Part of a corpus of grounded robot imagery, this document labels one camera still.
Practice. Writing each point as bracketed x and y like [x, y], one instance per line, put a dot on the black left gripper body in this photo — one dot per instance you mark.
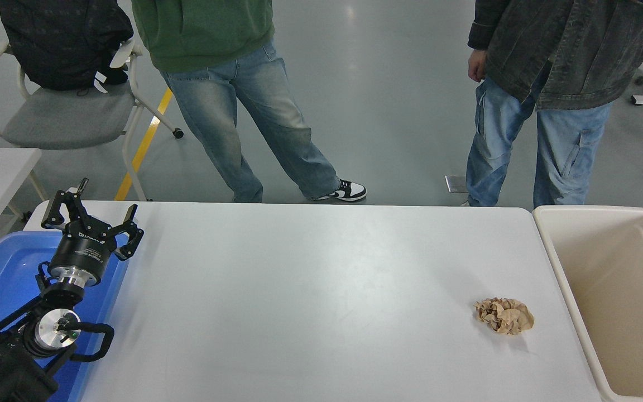
[82, 251]

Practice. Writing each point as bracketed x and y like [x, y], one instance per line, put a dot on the tan paper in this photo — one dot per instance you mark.
[504, 316]

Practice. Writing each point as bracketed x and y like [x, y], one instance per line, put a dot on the person's hand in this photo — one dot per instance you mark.
[476, 66]

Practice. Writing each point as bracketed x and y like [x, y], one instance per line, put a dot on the blue plastic tray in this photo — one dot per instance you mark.
[3, 279]

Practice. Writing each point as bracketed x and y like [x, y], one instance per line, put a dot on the grey white chair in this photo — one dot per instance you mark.
[65, 117]

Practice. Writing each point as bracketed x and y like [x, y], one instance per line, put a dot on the black backpack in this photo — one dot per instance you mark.
[59, 44]

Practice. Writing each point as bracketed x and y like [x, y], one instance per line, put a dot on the person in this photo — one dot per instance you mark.
[210, 28]
[567, 44]

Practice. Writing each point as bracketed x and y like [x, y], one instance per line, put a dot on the silver floor outlet plate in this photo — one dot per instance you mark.
[454, 184]

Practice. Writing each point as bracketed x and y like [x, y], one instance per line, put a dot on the large pale bin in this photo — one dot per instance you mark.
[623, 290]

